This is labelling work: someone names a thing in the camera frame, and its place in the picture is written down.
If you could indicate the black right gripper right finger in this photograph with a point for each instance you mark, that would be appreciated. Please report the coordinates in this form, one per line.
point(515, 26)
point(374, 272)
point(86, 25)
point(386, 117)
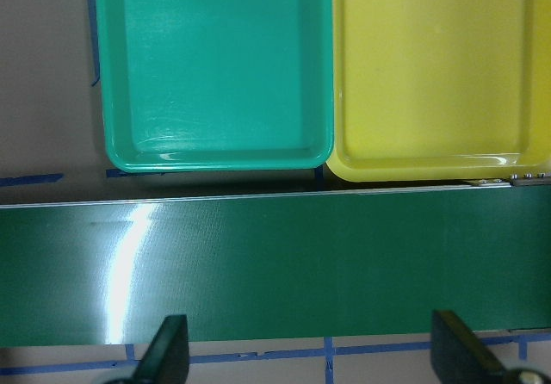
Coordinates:
point(458, 356)

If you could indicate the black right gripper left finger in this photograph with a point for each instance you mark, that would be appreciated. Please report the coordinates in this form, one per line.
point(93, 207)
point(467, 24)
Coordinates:
point(167, 357)

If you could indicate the yellow plastic tray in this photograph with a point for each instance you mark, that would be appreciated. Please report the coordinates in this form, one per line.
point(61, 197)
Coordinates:
point(441, 89)

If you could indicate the green plastic tray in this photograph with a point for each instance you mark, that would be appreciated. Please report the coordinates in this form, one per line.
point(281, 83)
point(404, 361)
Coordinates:
point(216, 84)

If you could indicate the green conveyor belt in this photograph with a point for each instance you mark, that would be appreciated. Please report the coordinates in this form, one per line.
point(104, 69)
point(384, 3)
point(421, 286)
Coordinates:
point(283, 266)

